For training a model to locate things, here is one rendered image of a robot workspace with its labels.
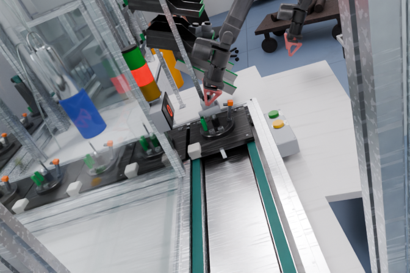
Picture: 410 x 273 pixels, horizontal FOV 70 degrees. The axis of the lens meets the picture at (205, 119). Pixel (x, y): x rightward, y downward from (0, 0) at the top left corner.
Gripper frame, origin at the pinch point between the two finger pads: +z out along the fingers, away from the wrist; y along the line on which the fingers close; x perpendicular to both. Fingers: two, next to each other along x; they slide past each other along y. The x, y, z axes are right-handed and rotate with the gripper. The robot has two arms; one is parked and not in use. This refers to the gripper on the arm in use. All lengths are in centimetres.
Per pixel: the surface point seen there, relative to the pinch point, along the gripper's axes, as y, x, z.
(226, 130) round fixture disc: 6.1, 9.0, 7.0
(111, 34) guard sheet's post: 19.1, -32.8, -22.0
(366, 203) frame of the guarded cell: 81, -3, -35
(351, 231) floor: -7, 102, 63
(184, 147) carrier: 5.2, -4.0, 18.7
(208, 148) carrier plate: 11.2, 3.4, 13.2
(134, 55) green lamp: 20.0, -26.3, -18.4
